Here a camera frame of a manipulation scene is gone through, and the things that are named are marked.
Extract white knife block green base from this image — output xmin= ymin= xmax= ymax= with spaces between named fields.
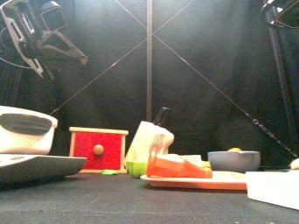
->
xmin=125 ymin=120 xmax=174 ymax=179

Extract red wooden drawer box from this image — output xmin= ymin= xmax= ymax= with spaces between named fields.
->
xmin=68 ymin=126 xmax=129 ymax=175

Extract orange cup on tray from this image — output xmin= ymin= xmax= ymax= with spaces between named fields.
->
xmin=145 ymin=153 xmax=213 ymax=179

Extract grey bowl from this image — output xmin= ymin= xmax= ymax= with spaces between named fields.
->
xmin=206 ymin=150 xmax=261 ymax=174

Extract white box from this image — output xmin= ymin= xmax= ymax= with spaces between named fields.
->
xmin=245 ymin=170 xmax=299 ymax=211

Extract vertical metal frame pole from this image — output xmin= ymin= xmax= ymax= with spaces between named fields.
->
xmin=144 ymin=0 xmax=154 ymax=123

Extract diagonal brace wire with turnbuckle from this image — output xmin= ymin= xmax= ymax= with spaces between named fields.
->
xmin=113 ymin=0 xmax=299 ymax=159

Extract black knife handle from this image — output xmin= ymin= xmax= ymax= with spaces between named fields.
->
xmin=152 ymin=106 xmax=172 ymax=128

